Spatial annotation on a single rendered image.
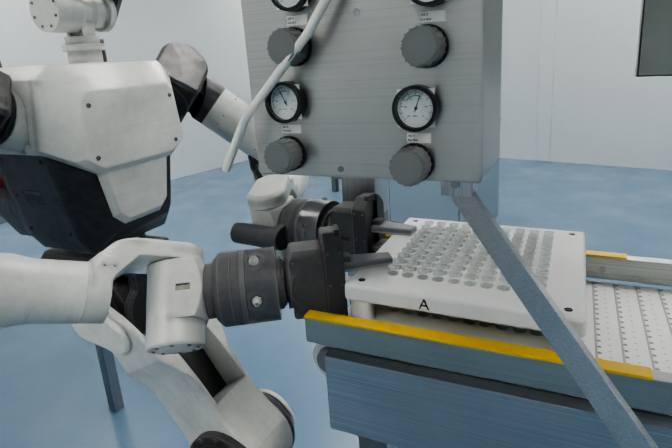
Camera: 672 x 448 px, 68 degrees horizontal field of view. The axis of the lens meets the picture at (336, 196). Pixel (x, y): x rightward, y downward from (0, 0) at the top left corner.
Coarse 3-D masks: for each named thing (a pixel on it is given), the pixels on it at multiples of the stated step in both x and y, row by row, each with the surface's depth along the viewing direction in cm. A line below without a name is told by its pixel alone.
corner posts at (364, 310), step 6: (354, 300) 57; (354, 306) 57; (360, 306) 56; (366, 306) 56; (372, 306) 57; (354, 312) 57; (360, 312) 57; (366, 312) 57; (372, 312) 57; (366, 318) 57; (372, 318) 57; (552, 348) 49
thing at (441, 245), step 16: (432, 240) 64; (448, 240) 65; (464, 240) 66; (512, 240) 63; (528, 240) 63; (416, 256) 61; (432, 256) 60; (448, 256) 60; (464, 256) 60; (480, 256) 59; (528, 256) 58; (496, 272) 56
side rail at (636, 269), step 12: (588, 264) 68; (600, 264) 68; (612, 264) 67; (624, 264) 66; (636, 264) 66; (648, 264) 65; (660, 264) 65; (588, 276) 69; (600, 276) 68; (612, 276) 67; (624, 276) 67; (636, 276) 66; (648, 276) 66; (660, 276) 65
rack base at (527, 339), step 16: (384, 320) 57; (400, 320) 57; (416, 320) 56; (432, 320) 56; (448, 320) 56; (480, 336) 53; (496, 336) 52; (512, 336) 52; (528, 336) 52; (544, 336) 52
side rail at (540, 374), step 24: (312, 336) 57; (336, 336) 56; (360, 336) 55; (384, 336) 53; (408, 360) 53; (432, 360) 51; (456, 360) 50; (480, 360) 49; (504, 360) 48; (528, 360) 47; (528, 384) 48; (552, 384) 47; (576, 384) 46; (624, 384) 44; (648, 384) 43; (648, 408) 44
